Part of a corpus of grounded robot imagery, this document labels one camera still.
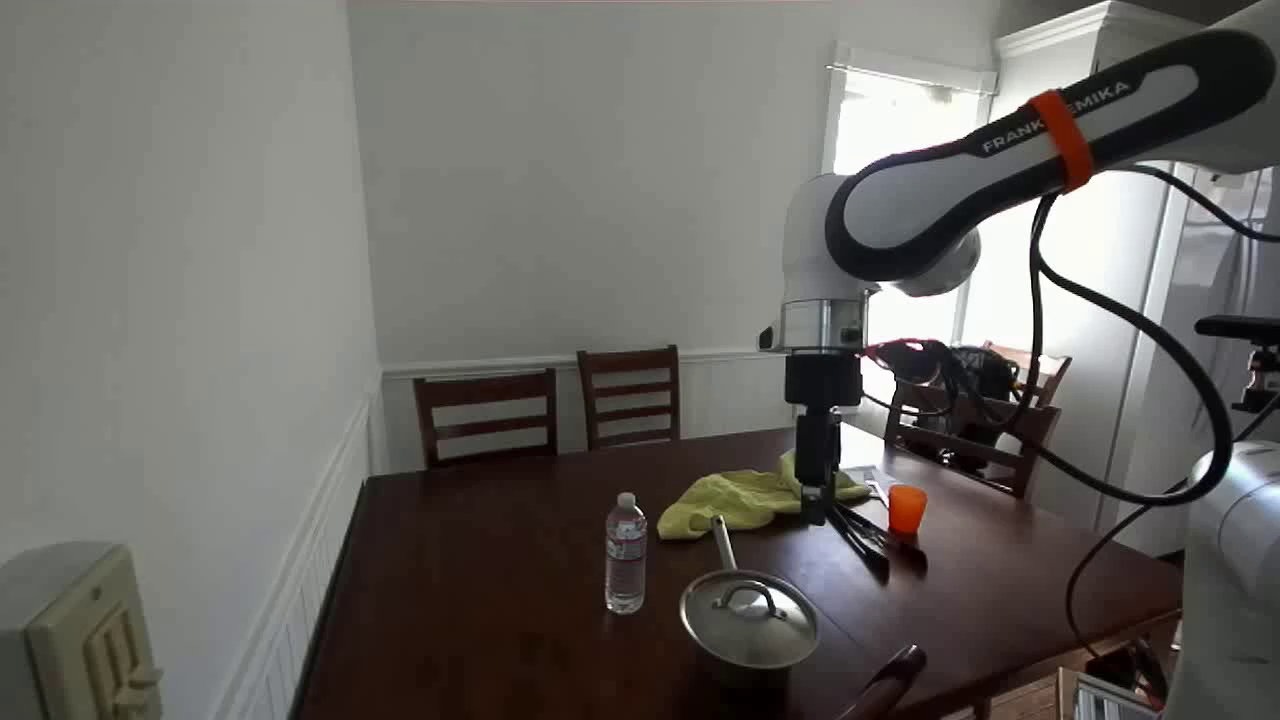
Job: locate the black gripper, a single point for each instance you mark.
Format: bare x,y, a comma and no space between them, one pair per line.
817,387

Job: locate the orange plastic cup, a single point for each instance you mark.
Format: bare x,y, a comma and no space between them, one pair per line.
906,511

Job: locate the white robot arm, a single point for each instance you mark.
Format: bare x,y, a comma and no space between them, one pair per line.
1209,98

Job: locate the yellow cloth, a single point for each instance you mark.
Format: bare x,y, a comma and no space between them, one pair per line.
742,497

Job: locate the steel pot with lid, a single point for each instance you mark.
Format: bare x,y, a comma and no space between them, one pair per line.
750,625

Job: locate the wooden chair near window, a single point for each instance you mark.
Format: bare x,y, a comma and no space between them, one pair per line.
973,411

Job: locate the clear plastic water bottle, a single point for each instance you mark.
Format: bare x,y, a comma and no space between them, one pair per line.
626,556

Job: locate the right wooden chair at wall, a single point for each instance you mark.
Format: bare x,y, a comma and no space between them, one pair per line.
631,397

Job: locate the wooden chair at wall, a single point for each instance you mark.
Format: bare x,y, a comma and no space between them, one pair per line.
631,397
484,418

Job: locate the left wooden chair at wall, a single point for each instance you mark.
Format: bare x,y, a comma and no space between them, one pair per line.
484,418

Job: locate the beige wall light switch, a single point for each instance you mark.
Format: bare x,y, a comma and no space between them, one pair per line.
75,641

